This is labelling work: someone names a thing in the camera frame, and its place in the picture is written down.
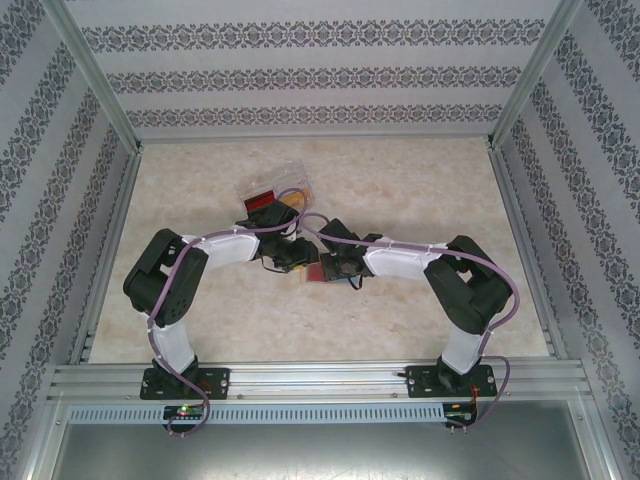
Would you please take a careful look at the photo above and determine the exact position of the beige card holder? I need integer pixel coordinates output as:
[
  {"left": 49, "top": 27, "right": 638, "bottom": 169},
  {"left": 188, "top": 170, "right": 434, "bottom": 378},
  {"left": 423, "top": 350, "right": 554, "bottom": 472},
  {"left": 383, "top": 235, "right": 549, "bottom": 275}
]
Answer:
[{"left": 298, "top": 260, "right": 354, "bottom": 287}]

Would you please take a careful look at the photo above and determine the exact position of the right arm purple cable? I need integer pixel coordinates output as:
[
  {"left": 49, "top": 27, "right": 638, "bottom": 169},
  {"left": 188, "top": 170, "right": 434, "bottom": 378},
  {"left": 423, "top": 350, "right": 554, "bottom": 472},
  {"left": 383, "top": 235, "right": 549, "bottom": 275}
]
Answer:
[{"left": 301, "top": 212, "right": 524, "bottom": 436}]

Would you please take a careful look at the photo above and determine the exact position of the aluminium frame rail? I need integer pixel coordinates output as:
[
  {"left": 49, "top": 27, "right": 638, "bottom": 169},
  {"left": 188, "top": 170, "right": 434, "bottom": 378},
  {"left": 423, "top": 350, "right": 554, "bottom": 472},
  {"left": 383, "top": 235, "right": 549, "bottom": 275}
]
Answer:
[
  {"left": 487, "top": 147, "right": 569, "bottom": 361},
  {"left": 67, "top": 147, "right": 146, "bottom": 365},
  {"left": 134, "top": 131, "right": 496, "bottom": 145}
]

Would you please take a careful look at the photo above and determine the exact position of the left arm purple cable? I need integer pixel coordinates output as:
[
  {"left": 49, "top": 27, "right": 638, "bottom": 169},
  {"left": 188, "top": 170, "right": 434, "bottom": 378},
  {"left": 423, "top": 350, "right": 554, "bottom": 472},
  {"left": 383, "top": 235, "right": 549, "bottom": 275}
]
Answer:
[{"left": 147, "top": 187, "right": 307, "bottom": 439}]

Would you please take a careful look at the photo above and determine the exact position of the clear plastic box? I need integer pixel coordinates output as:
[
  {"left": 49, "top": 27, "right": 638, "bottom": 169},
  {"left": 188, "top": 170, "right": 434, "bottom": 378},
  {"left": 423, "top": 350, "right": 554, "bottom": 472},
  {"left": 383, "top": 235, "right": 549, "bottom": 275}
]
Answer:
[{"left": 232, "top": 159, "right": 320, "bottom": 215}]

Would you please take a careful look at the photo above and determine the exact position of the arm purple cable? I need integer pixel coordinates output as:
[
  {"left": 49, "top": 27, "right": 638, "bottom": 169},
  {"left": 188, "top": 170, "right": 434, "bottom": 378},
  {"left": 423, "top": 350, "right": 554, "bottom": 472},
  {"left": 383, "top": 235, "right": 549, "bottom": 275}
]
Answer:
[
  {"left": 147, "top": 187, "right": 307, "bottom": 439},
  {"left": 301, "top": 212, "right": 524, "bottom": 436}
]

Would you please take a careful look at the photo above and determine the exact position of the gold plastic card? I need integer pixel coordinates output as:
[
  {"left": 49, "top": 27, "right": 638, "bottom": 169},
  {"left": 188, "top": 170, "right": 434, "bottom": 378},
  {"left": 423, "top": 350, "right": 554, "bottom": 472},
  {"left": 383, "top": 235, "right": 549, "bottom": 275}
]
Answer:
[{"left": 278, "top": 187, "right": 317, "bottom": 207}]

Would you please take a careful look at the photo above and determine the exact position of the wide aluminium mounting rail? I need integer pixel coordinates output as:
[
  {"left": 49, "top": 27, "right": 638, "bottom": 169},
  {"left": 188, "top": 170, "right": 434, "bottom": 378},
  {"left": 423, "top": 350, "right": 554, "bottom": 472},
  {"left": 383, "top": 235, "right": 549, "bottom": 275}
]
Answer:
[{"left": 47, "top": 362, "right": 594, "bottom": 402}]

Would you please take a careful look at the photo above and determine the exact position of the small circuit board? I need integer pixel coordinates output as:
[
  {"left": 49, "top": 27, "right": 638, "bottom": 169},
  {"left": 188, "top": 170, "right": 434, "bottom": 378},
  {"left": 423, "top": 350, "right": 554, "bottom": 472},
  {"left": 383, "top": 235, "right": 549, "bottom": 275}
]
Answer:
[
  {"left": 162, "top": 403, "right": 207, "bottom": 422},
  {"left": 444, "top": 399, "right": 479, "bottom": 426}
]

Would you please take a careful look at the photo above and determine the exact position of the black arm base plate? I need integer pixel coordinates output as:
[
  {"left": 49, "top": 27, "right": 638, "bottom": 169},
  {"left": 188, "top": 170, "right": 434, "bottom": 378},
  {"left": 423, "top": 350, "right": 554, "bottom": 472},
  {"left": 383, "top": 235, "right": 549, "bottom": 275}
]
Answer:
[
  {"left": 407, "top": 364, "right": 499, "bottom": 399},
  {"left": 141, "top": 367, "right": 231, "bottom": 401}
]

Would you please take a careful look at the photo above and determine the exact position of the grey slotted cable duct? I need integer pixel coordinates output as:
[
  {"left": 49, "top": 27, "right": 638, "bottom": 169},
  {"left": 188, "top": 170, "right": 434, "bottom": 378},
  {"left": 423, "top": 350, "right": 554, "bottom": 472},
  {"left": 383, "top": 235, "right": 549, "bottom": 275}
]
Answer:
[{"left": 67, "top": 403, "right": 446, "bottom": 424}]

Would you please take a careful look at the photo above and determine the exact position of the grey metal panel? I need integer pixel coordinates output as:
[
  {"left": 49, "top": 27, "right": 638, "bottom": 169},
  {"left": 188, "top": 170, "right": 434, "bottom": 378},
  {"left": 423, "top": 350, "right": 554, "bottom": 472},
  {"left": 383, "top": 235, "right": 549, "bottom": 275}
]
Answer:
[{"left": 29, "top": 422, "right": 616, "bottom": 480}]

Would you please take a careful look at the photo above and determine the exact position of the aluminium frame post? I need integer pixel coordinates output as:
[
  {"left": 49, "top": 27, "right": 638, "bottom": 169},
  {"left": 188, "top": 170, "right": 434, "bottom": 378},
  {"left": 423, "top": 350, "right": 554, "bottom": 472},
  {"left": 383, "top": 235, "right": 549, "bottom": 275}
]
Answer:
[
  {"left": 47, "top": 0, "right": 146, "bottom": 154},
  {"left": 582, "top": 394, "right": 624, "bottom": 480},
  {"left": 487, "top": 0, "right": 601, "bottom": 154},
  {"left": 22, "top": 394, "right": 69, "bottom": 480}
]

